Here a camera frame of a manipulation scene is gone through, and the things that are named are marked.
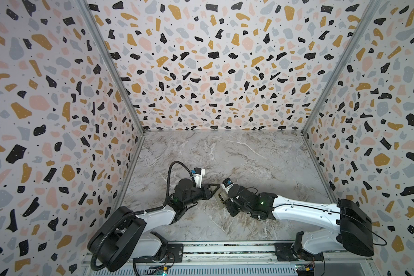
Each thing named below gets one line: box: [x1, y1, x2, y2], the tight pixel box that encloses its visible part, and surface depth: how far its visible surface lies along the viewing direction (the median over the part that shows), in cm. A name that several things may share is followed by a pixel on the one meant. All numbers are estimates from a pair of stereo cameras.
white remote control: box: [213, 190, 229, 209], surface depth 81 cm
